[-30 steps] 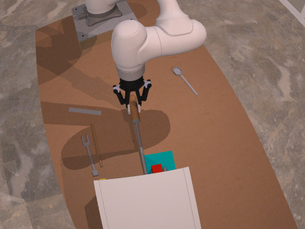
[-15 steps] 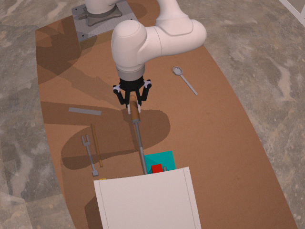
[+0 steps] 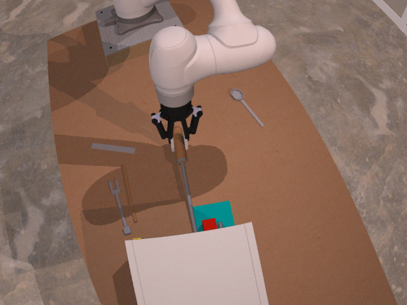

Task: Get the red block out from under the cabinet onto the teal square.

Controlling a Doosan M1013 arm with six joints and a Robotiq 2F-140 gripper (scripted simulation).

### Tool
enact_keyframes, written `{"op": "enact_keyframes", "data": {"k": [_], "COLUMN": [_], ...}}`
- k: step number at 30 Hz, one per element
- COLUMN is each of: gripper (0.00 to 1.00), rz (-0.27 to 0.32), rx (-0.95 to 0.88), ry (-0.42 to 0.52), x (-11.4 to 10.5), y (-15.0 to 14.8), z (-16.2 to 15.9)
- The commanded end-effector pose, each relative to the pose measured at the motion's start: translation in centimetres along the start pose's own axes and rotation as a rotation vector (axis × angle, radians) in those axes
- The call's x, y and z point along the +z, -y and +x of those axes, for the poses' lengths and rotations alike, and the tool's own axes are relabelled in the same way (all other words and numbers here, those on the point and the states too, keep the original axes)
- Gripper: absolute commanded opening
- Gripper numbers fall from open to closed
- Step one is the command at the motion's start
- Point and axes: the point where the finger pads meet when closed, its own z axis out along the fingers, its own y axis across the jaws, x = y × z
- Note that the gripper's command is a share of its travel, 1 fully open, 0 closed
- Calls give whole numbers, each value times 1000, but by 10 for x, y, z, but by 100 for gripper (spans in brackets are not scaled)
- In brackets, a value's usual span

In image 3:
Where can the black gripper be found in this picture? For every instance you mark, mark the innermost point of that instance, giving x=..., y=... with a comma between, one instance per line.
x=177, y=114

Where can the light grey flat bar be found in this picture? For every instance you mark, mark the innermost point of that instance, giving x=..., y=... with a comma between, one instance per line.
x=113, y=148

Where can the grey spoon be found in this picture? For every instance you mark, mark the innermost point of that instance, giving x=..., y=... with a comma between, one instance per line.
x=238, y=95

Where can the teal square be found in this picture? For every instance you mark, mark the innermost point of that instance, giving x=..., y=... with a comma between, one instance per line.
x=220, y=211

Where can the steel hook with wooden handle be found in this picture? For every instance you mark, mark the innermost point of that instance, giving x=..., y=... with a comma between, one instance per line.
x=181, y=159

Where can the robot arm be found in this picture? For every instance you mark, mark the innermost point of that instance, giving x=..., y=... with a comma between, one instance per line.
x=178, y=59

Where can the red block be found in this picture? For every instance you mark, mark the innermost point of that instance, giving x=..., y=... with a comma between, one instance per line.
x=209, y=224

